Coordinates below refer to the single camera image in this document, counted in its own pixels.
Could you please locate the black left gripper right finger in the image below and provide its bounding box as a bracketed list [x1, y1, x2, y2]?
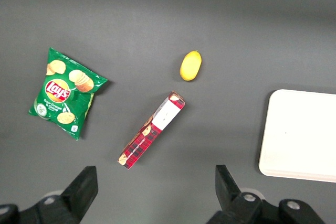
[207, 165, 326, 224]

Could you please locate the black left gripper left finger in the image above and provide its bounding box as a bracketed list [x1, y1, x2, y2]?
[0, 165, 99, 224]

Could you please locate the red plaid cookie box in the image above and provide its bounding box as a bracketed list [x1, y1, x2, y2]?
[117, 90, 186, 170]

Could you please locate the cream plastic tray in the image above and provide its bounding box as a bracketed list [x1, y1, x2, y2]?
[258, 89, 336, 183]

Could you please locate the green Lay's chips bag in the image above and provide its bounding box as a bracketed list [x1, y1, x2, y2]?
[28, 47, 108, 141]

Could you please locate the yellow lemon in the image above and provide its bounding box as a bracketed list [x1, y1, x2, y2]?
[179, 50, 203, 82]

